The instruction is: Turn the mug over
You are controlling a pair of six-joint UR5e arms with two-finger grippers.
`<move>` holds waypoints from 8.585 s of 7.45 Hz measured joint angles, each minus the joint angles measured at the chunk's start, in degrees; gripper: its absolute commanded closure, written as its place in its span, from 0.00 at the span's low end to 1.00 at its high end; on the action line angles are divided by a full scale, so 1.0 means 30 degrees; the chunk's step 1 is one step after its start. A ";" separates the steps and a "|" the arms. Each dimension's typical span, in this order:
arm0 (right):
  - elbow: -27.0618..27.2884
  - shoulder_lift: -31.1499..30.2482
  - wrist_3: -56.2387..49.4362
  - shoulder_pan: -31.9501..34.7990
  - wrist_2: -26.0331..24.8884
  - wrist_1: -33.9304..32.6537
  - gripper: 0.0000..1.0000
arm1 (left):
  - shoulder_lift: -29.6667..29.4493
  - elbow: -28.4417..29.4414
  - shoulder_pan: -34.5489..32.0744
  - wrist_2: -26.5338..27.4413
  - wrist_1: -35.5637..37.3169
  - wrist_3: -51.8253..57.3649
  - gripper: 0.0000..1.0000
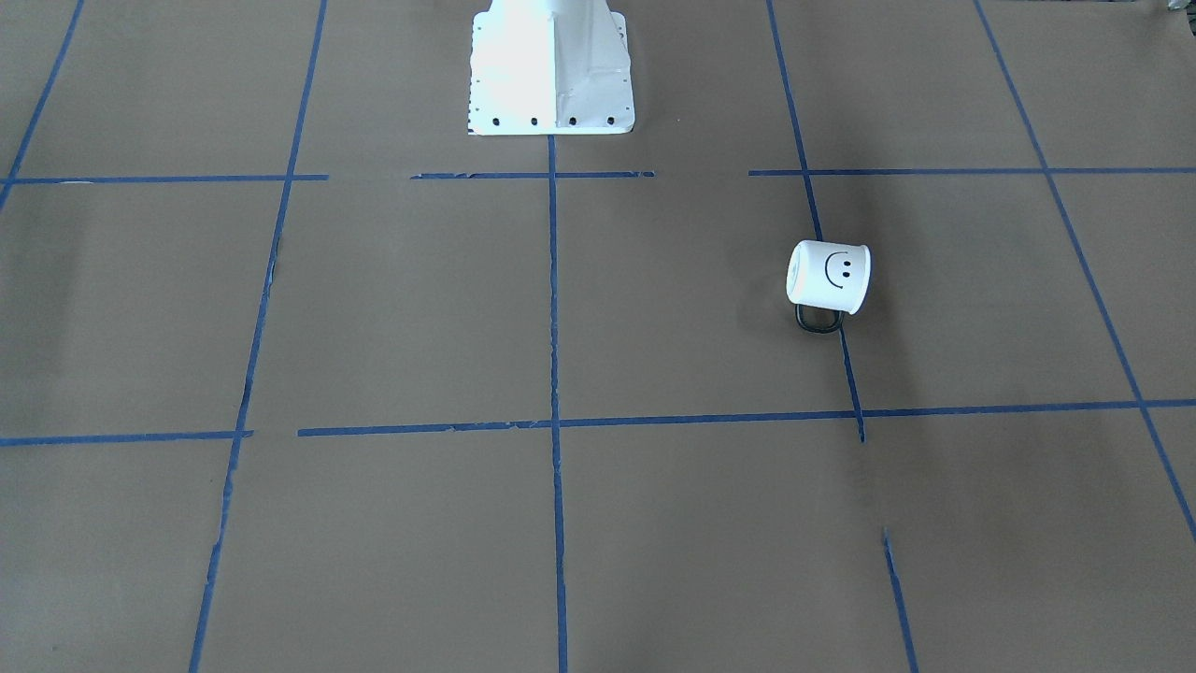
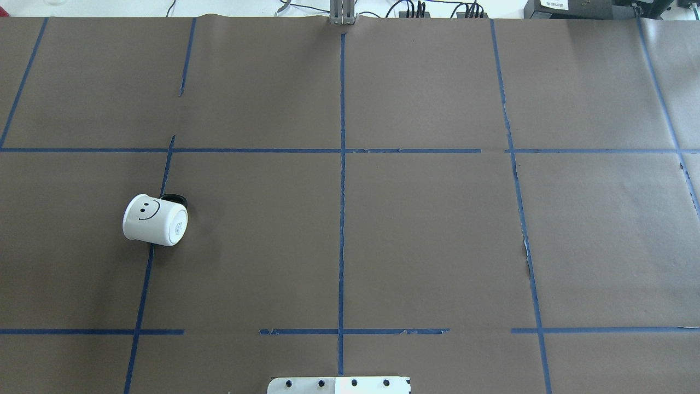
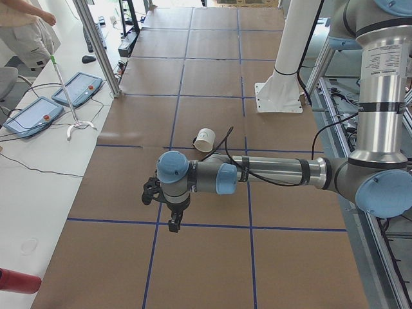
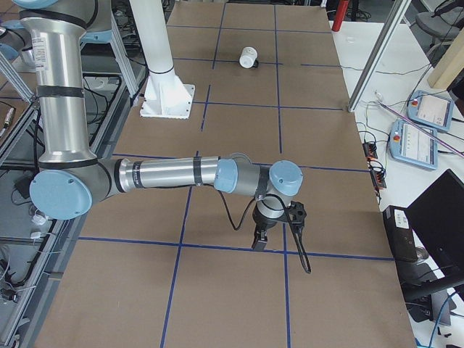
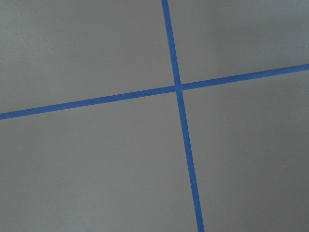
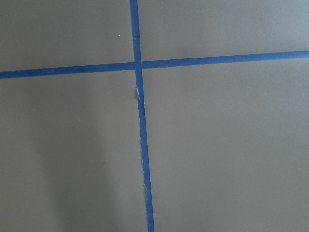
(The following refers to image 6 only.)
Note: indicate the blue tape strip lengthwise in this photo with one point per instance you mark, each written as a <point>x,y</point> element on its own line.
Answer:
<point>141,113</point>

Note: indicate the blue tape strip crosswise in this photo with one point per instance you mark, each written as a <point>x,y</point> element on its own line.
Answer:
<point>153,64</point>

